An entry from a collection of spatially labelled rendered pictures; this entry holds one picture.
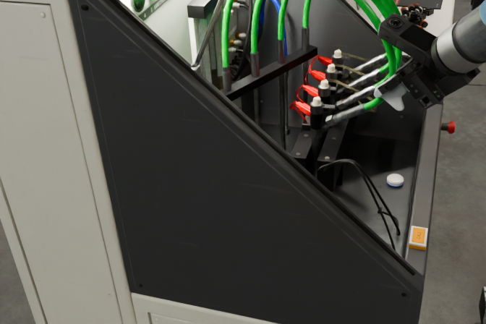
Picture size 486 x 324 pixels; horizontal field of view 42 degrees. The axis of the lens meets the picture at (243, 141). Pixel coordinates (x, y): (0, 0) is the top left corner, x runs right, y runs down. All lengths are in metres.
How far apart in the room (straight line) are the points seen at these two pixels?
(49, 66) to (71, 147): 0.16
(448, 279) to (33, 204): 1.67
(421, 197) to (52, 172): 0.73
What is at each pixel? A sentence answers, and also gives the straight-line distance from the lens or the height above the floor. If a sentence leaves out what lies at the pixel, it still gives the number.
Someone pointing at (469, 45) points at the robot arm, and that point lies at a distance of 0.97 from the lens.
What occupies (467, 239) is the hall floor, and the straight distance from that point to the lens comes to 2.73.
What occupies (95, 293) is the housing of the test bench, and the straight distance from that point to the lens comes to 1.42.
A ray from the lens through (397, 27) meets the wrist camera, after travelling 1.07.
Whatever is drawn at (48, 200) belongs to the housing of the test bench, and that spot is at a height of 1.01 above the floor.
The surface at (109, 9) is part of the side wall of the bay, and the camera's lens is 1.00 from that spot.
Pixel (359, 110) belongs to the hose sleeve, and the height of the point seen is 1.14.
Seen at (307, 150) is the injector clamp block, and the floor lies 0.98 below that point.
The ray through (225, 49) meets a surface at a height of 1.20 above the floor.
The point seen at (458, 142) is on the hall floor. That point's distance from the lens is 3.31.
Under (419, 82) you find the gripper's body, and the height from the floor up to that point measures 1.26.
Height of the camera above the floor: 1.75
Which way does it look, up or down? 33 degrees down
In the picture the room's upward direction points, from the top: 4 degrees counter-clockwise
